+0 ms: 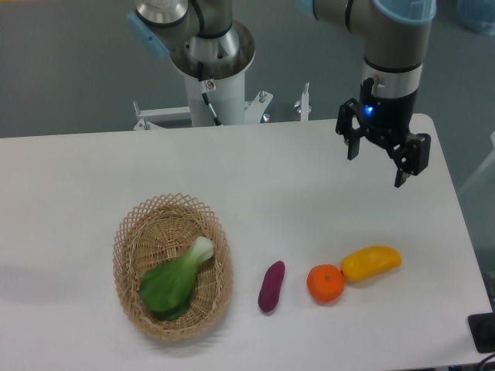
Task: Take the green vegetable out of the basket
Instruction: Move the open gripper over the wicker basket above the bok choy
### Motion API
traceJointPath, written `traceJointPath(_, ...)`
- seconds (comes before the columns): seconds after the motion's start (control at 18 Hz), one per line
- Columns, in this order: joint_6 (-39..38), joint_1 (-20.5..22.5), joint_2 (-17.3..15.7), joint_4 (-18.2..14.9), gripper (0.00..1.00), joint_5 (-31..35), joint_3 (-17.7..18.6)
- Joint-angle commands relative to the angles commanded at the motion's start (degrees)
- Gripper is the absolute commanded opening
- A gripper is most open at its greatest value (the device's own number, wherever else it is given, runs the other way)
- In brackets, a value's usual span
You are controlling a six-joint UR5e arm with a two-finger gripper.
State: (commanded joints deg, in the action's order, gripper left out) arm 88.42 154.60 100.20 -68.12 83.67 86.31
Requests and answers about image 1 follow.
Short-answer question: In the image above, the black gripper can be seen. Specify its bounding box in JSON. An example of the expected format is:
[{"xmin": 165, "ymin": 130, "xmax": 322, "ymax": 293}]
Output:
[{"xmin": 336, "ymin": 77, "xmax": 432, "ymax": 188}]

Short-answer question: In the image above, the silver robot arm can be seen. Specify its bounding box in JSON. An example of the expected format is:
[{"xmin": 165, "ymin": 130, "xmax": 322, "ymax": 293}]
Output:
[{"xmin": 127, "ymin": 1, "xmax": 436, "ymax": 186}]

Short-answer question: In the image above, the woven wicker basket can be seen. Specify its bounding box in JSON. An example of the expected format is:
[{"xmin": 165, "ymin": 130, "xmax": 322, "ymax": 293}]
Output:
[{"xmin": 113, "ymin": 193, "xmax": 233, "ymax": 342}]

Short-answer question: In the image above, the yellow mango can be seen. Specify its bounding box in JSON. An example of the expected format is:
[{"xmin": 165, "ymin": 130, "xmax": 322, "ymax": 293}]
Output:
[{"xmin": 340, "ymin": 246, "xmax": 402, "ymax": 282}]

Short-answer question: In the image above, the blue plastic bag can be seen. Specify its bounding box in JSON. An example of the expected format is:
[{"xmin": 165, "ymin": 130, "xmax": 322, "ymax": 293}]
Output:
[{"xmin": 456, "ymin": 0, "xmax": 494, "ymax": 36}]

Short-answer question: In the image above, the orange tangerine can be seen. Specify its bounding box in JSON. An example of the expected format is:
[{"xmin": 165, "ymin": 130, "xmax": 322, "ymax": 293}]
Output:
[{"xmin": 306, "ymin": 264, "xmax": 345, "ymax": 303}]

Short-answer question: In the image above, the purple sweet potato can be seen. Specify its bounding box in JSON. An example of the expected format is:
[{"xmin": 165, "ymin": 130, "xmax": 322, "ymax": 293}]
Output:
[{"xmin": 258, "ymin": 260, "xmax": 285, "ymax": 313}]

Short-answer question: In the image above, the black device at table edge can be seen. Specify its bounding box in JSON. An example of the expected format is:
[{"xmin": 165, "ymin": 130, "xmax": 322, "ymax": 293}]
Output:
[{"xmin": 467, "ymin": 312, "xmax": 494, "ymax": 354}]

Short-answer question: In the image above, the green bok choy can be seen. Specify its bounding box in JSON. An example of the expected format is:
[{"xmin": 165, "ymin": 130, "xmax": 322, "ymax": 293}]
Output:
[{"xmin": 139, "ymin": 237, "xmax": 213, "ymax": 321}]

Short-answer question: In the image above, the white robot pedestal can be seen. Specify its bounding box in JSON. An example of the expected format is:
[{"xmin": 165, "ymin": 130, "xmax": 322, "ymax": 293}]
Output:
[{"xmin": 171, "ymin": 19, "xmax": 256, "ymax": 128}]

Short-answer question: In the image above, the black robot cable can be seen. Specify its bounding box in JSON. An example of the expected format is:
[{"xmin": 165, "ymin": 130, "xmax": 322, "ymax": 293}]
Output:
[{"xmin": 196, "ymin": 61, "xmax": 224, "ymax": 127}]

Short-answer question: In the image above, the white metal base frame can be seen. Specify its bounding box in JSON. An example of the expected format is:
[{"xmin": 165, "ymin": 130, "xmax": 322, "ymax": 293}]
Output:
[{"xmin": 132, "ymin": 82, "xmax": 312, "ymax": 131}]

